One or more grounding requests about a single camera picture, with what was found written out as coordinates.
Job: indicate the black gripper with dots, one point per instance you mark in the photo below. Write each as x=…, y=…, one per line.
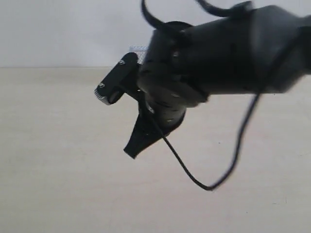
x=151, y=114

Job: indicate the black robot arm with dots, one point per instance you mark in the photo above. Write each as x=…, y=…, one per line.
x=246, y=50

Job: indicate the small clear object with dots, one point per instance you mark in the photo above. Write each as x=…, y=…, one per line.
x=140, y=51

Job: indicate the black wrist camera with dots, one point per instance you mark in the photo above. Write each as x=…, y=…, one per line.
x=120, y=80

